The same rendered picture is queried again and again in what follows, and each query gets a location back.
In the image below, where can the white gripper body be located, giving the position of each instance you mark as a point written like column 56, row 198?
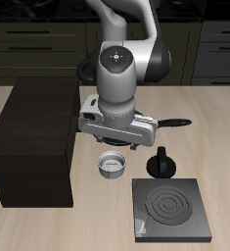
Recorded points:
column 142, row 132

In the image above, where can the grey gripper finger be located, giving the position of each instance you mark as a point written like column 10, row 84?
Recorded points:
column 133, row 147
column 99, row 138

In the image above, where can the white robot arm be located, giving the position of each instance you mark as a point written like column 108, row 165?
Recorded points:
column 116, row 81

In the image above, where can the grey fluted ramekin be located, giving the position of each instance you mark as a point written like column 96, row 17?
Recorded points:
column 111, row 165

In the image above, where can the black frying pan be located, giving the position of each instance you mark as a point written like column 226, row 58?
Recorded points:
column 173, row 122

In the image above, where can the round black stove knob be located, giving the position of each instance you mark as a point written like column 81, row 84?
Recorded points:
column 161, row 165

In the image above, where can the dark wooden cabinet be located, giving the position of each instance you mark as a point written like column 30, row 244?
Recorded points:
column 31, row 140

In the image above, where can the dark grey stove plate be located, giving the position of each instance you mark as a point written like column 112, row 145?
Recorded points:
column 172, row 209

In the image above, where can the dark kitchen cupboards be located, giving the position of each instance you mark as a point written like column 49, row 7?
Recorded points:
column 38, row 42

